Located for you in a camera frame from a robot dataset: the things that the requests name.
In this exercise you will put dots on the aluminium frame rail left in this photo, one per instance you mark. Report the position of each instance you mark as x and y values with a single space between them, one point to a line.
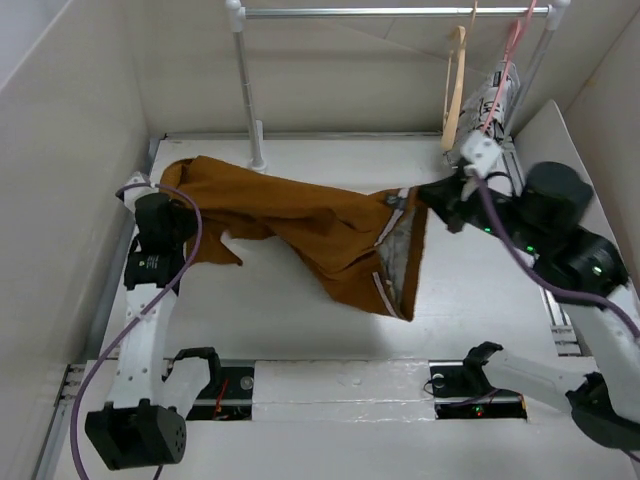
84 313

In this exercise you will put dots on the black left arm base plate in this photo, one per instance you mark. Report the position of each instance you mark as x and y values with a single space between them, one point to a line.
225 395

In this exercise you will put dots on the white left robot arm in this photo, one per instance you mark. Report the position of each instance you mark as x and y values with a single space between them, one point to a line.
143 421

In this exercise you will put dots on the aluminium frame rail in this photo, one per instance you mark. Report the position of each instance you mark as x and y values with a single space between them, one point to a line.
84 313
569 342

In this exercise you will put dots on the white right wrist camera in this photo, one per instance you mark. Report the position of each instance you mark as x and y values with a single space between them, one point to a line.
480 154

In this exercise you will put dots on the white black printed garment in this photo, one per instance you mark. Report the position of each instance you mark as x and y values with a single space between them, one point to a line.
467 116

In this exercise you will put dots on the pink hanger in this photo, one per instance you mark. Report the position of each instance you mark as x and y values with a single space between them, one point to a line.
493 97

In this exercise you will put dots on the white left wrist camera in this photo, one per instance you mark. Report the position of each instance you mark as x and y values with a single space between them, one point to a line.
136 187

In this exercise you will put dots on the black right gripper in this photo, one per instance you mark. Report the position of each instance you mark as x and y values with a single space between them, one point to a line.
447 198

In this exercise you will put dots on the beige wooden hanger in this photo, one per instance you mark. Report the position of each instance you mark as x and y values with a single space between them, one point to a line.
455 81

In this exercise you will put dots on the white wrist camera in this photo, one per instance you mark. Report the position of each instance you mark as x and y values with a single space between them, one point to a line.
136 187
480 154

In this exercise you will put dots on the brown trousers with striped trim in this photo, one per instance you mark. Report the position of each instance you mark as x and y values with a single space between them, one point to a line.
364 249

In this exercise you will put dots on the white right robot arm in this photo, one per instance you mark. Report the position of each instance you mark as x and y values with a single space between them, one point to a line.
584 272

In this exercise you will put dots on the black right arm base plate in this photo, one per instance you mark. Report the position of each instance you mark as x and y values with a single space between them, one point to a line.
457 396

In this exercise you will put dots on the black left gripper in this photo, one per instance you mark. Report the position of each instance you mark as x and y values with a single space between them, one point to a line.
190 223

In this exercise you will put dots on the aluminium frame rail right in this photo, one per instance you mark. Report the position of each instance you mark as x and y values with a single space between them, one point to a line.
569 342

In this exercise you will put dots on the white metal clothes rack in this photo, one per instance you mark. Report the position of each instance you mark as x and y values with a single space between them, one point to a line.
238 14

